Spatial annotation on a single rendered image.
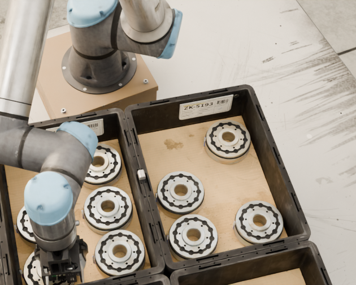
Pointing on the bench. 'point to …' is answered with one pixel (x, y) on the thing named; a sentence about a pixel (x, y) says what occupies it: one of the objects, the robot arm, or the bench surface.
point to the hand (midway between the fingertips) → (64, 267)
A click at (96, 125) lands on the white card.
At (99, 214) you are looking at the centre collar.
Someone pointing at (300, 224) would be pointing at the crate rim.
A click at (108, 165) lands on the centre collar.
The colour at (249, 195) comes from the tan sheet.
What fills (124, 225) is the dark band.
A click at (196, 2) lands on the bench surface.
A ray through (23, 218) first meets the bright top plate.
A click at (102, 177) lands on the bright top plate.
